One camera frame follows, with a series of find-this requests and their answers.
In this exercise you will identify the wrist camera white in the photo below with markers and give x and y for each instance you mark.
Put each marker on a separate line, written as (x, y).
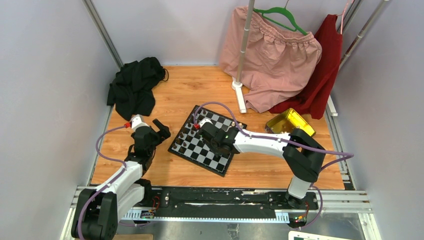
(137, 121)
(205, 122)

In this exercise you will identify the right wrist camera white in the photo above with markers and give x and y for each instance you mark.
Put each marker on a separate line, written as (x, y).
(205, 122)

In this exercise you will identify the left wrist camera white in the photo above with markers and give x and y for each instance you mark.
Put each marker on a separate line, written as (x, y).
(137, 121)

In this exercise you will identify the black white chessboard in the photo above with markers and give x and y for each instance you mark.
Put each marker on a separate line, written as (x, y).
(193, 149)

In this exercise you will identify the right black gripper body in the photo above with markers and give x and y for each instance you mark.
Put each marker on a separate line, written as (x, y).
(214, 147)

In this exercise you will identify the white clothes rack stand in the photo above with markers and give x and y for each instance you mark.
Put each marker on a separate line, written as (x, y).
(236, 84)

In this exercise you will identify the black cloth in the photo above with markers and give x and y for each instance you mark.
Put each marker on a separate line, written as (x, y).
(131, 91)

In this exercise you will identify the red garment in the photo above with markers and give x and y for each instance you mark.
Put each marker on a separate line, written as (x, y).
(312, 100)

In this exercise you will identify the pink shorts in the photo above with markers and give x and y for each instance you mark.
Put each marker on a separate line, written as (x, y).
(278, 63)

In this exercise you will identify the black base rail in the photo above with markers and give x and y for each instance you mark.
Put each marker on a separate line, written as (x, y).
(225, 204)

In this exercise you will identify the yellow metal tray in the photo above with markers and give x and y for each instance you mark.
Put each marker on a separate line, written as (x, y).
(287, 121)

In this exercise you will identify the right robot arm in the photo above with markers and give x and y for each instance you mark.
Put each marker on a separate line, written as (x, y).
(301, 152)

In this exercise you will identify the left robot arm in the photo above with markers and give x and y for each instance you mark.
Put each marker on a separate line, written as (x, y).
(99, 210)

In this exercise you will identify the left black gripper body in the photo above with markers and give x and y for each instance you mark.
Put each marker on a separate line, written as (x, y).
(156, 140)

